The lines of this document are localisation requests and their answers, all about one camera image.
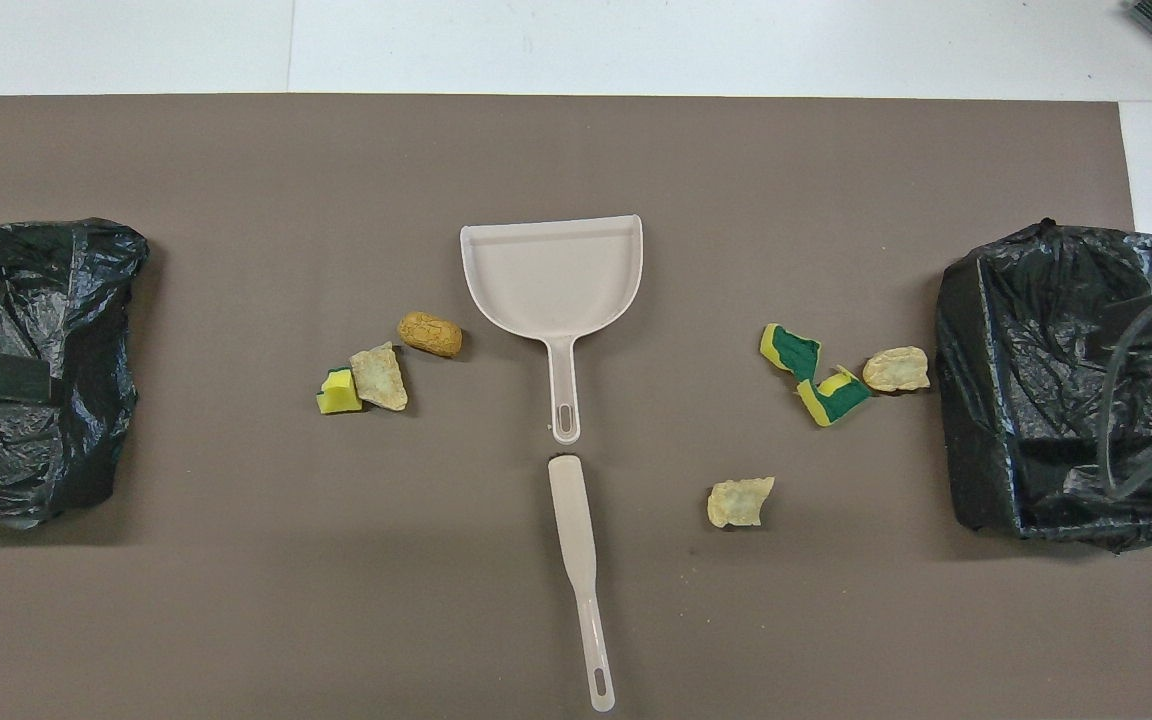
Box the beige plastic dustpan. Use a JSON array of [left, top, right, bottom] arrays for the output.
[[460, 214, 644, 445]]

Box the green yellow sponge piece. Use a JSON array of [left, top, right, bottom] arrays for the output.
[[797, 364, 874, 428], [759, 323, 823, 383]]

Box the plain yellow sponge piece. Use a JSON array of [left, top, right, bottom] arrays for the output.
[[316, 367, 363, 416]]

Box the beige angular foam chunk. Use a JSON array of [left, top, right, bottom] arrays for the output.
[[349, 341, 409, 413]]

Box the brown table mat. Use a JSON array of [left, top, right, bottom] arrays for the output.
[[0, 94, 1152, 720]]

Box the brown cracked bread roll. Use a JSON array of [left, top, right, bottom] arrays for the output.
[[397, 311, 464, 359]]

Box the pale yellow crumpled foam lump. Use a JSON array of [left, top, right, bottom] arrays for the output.
[[706, 476, 776, 529]]

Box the black bag lined bin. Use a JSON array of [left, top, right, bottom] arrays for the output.
[[0, 218, 150, 529], [936, 220, 1152, 554]]

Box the beige hand brush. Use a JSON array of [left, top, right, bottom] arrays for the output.
[[547, 455, 616, 713]]

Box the beige foam lump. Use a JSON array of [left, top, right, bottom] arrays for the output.
[[862, 346, 932, 393]]

